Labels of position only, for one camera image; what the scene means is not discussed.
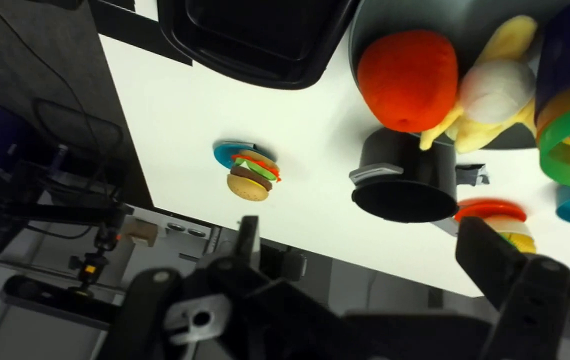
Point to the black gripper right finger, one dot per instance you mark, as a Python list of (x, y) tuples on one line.
[(487, 258)]

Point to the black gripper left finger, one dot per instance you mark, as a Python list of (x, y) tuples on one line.
[(246, 249)]

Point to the yellow banana plush toy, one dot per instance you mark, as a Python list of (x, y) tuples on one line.
[(494, 95)]

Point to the burger plush toy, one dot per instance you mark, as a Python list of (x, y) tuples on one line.
[(252, 175)]

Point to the orange red plush ball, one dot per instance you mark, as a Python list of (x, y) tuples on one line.
[(409, 78)]

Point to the grey round plate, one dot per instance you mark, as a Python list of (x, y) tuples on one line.
[(477, 28)]

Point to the small blue dish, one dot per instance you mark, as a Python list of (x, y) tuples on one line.
[(226, 148)]

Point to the black cooking pot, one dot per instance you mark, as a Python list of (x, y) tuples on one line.
[(401, 183)]

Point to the black plastic tray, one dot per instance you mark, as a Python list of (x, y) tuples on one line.
[(280, 44)]

